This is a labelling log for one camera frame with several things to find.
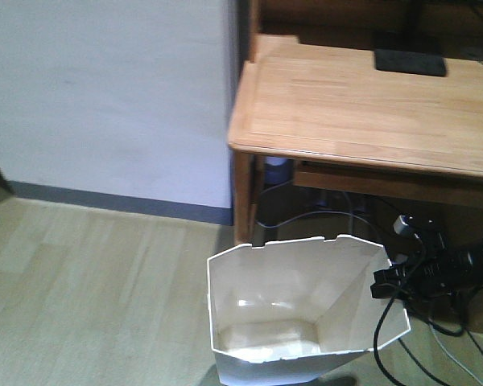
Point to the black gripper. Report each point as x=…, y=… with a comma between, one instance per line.
x=433, y=271

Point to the white plastic trash bin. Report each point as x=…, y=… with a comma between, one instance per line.
x=290, y=311

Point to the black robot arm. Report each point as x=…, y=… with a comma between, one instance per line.
x=477, y=272

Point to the wooden desk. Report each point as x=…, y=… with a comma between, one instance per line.
x=310, y=91

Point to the black monitor stand base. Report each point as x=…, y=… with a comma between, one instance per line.
x=407, y=50

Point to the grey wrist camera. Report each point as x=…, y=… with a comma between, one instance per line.
x=409, y=226

